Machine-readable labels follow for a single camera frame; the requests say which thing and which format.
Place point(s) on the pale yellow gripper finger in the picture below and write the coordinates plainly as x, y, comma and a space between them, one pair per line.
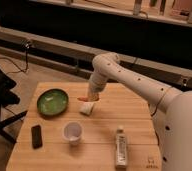
92, 96

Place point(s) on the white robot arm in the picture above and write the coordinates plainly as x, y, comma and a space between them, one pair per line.
176, 104

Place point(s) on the green ceramic bowl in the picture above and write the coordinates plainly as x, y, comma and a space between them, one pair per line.
52, 102

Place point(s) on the white sponge block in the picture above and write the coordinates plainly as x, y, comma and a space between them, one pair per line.
87, 108

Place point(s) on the white plastic cup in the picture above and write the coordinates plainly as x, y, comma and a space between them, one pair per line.
72, 132

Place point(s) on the black rectangular remote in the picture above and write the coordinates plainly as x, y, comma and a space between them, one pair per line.
36, 136

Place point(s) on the black office chair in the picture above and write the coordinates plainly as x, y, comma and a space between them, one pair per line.
0, 96

